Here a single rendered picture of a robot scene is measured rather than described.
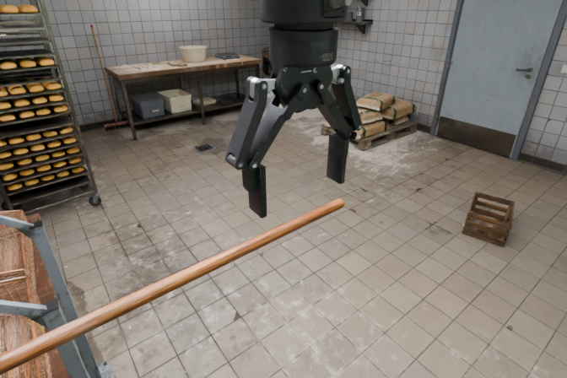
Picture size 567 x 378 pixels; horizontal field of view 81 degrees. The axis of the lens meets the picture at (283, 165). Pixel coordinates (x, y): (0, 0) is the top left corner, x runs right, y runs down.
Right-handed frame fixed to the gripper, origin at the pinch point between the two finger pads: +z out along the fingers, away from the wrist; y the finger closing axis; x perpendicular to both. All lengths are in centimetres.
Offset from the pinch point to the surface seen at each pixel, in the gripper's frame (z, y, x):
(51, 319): 56, -39, 59
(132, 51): 52, 107, 523
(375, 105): 105, 322, 232
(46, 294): 92, -46, 114
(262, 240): 29.3, 8.6, 23.4
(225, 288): 151, 39, 121
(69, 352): 71, -39, 59
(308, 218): 29.4, 23.4, 23.9
